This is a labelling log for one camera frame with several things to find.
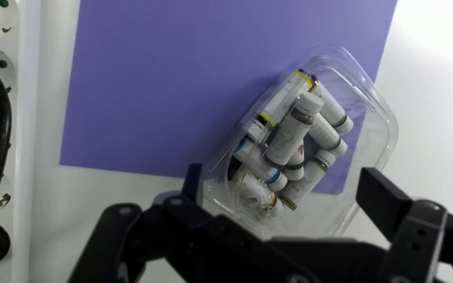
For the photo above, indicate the short white tube yellow band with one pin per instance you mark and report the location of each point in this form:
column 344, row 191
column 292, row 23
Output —
column 259, row 128

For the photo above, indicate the white tube with black band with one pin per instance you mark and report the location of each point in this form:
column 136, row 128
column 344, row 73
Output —
column 337, row 112

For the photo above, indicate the large white tube grey band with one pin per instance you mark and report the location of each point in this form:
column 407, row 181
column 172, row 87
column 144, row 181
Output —
column 292, row 131

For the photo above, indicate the clear plastic container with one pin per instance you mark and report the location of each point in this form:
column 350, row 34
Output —
column 366, row 167

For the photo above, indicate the white multi-socket power strip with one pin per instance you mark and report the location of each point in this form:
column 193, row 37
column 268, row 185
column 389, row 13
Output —
column 24, row 158

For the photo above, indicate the purple rectangular mat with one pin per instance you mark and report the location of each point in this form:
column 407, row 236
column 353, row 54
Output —
column 158, row 79

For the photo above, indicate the white tube with blue band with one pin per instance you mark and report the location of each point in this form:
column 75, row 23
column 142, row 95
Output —
column 259, row 163

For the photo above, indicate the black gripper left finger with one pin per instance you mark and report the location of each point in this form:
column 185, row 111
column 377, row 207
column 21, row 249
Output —
column 185, row 236

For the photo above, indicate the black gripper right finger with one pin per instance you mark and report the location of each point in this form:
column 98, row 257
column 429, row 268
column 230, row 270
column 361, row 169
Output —
column 421, row 236

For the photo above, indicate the white tube with brown marks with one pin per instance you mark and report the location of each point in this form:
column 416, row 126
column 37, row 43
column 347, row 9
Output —
column 259, row 194

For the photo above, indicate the white tube with green band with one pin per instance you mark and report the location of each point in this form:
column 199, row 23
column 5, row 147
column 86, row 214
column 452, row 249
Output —
column 311, row 178

